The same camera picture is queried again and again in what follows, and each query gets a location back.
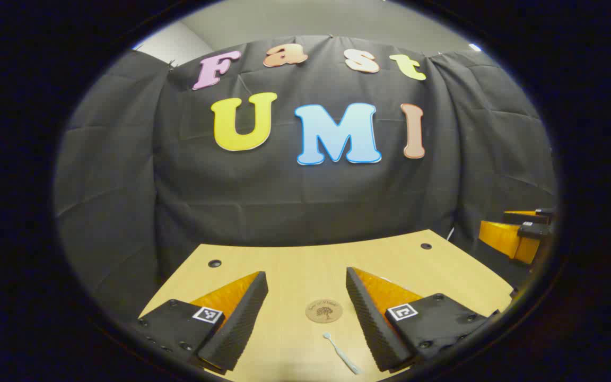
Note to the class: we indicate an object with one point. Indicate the round wooden coaster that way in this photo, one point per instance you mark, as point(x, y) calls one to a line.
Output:
point(324, 311)

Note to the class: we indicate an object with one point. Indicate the black backdrop cloth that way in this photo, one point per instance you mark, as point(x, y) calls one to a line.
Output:
point(284, 191)

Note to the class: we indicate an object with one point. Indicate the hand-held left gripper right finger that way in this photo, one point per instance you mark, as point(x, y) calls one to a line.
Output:
point(372, 323)

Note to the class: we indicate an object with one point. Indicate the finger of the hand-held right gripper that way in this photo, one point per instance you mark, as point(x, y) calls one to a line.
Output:
point(523, 216)
point(502, 239)

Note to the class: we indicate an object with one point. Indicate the light wooden desktop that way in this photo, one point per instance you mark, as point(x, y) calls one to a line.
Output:
point(295, 265)

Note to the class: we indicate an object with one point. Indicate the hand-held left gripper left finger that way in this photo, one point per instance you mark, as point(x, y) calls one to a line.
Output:
point(236, 323)

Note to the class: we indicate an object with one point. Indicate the white toothbrush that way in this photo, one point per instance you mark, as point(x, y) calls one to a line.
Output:
point(343, 355)

